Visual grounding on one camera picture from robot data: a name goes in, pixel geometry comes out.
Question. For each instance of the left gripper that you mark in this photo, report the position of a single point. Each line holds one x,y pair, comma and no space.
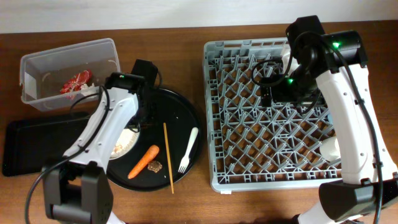
153,117

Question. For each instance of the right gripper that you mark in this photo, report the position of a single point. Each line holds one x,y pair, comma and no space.
279,94

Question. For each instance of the grey plate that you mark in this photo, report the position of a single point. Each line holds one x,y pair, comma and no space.
126,143

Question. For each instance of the wooden chopstick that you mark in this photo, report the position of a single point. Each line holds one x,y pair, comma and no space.
168,158

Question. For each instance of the orange carrot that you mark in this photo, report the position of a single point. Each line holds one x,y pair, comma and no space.
150,154

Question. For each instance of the white tissue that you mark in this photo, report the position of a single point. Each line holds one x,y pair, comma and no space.
88,89

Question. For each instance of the brown food scrap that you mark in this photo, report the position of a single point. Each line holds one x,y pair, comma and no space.
154,166

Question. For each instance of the small white cup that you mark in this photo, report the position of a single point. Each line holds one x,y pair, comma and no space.
329,149

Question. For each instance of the white plastic fork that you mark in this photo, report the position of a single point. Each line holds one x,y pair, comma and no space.
185,159

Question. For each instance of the red snack wrapper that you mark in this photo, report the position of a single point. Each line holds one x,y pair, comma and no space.
76,82

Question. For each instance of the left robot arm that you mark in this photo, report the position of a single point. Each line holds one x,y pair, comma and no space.
76,188

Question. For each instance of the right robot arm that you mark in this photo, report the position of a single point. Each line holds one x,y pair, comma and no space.
333,67

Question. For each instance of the grey dishwasher rack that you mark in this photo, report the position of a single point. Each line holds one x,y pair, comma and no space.
254,147

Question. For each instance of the clear plastic waste bin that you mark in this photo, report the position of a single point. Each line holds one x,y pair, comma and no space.
43,74

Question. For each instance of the white rice pile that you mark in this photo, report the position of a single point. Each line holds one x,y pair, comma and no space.
124,143

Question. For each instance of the round black serving tray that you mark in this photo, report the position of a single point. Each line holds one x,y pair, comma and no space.
180,117

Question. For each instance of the black rectangular tray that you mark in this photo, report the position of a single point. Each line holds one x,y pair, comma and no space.
30,143

